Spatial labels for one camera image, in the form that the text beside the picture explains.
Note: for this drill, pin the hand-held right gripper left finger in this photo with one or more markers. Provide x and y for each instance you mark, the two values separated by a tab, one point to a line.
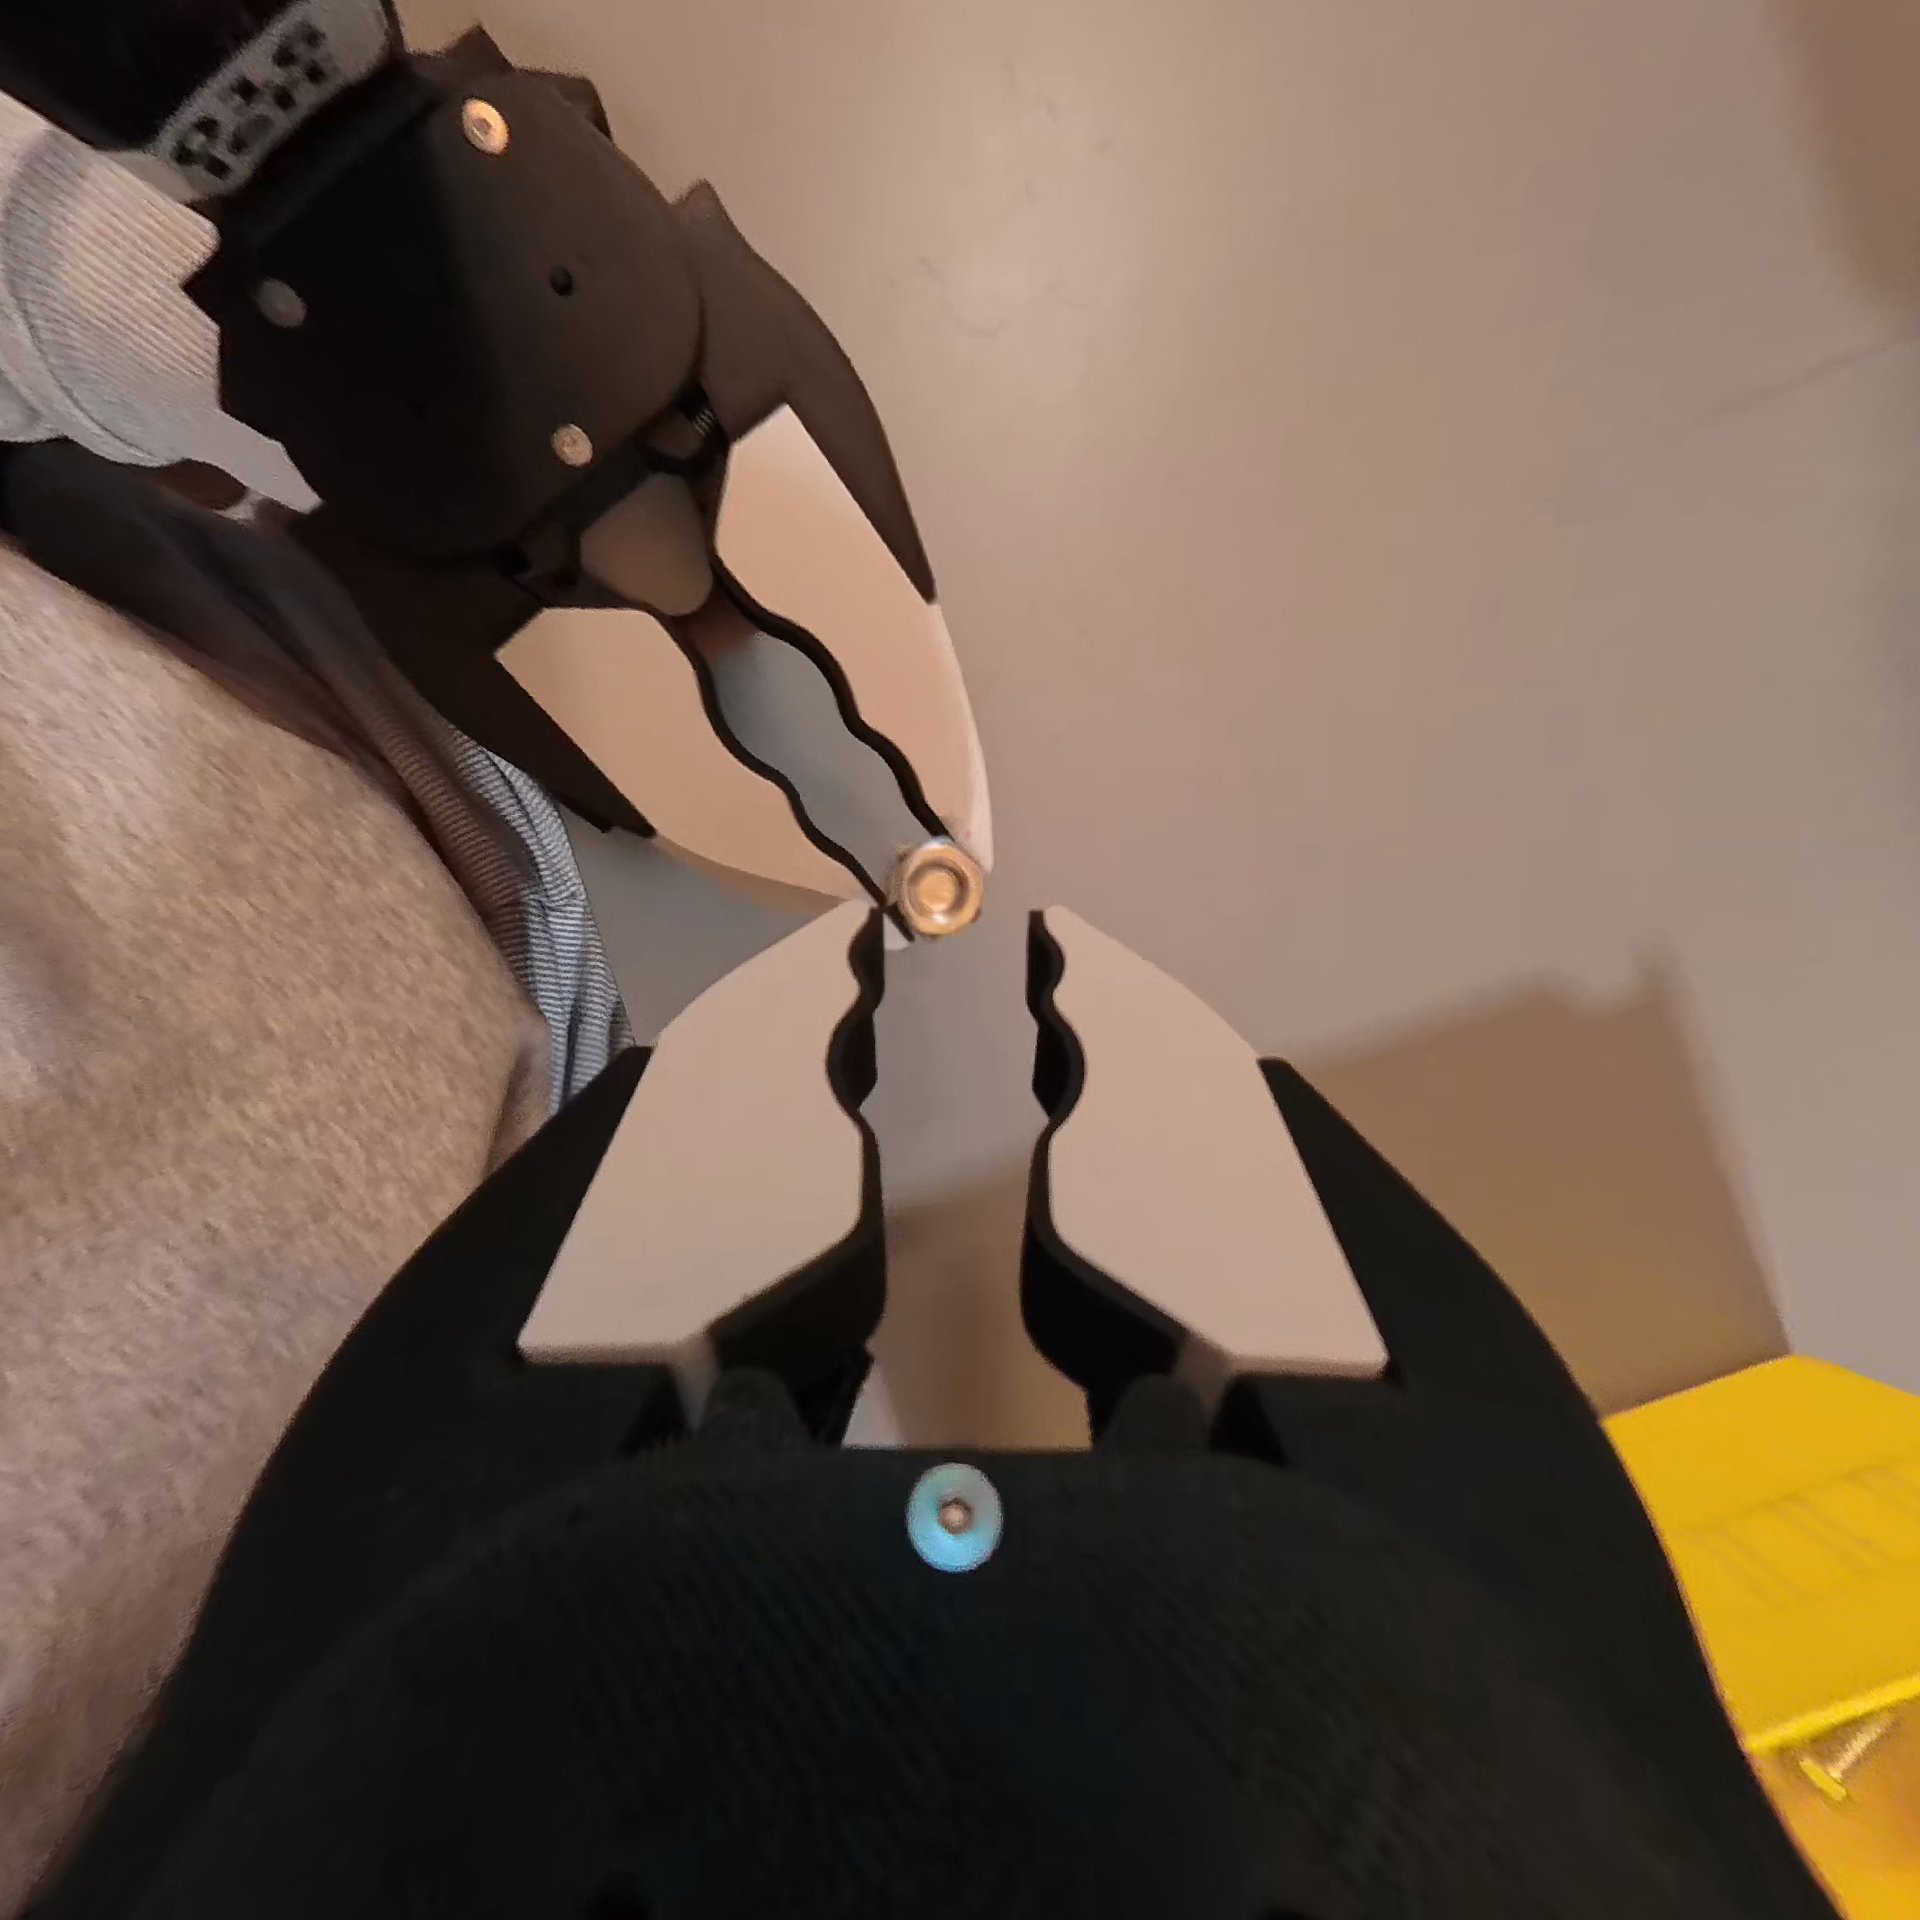
722	1170

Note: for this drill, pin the yellow plastic bin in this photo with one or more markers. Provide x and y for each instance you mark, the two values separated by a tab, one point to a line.
1799	1575

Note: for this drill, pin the person's left forearm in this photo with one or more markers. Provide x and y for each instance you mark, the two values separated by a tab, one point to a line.
106	329

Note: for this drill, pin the striped grey shirt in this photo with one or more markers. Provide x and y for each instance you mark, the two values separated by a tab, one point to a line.
494	839

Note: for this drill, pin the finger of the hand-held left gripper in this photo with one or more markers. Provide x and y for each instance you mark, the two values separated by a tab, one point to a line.
661	720
885	629

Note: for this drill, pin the silver bolt with nuts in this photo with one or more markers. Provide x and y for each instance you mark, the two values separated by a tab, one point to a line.
938	888

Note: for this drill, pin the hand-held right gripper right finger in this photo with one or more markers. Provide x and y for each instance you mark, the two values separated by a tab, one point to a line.
1207	1185

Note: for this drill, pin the person's grey hoodie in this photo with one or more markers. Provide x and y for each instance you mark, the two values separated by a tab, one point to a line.
196	1125

